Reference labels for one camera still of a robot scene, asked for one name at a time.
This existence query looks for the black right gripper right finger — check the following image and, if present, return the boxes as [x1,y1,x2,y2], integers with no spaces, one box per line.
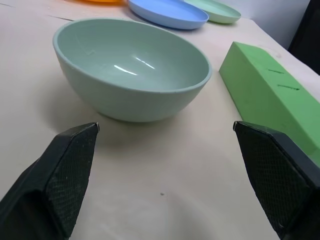
[232,120,320,240]

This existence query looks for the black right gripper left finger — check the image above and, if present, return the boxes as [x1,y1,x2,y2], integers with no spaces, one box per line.
[0,122,101,240]

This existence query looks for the pale green bowl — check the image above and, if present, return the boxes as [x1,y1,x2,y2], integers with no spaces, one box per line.
[52,18,213,123]

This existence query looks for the green foam block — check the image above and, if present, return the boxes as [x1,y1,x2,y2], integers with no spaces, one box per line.
[218,41,320,162]

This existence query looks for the black object at table edge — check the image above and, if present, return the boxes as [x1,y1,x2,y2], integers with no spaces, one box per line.
[287,0,320,76]

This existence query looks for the light green plate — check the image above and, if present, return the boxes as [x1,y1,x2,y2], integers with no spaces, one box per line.
[184,0,242,25]

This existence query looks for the orange plate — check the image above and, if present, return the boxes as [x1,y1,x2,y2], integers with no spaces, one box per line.
[72,0,129,6]

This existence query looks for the blue plate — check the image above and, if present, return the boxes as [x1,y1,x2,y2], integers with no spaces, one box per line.
[127,0,210,31]

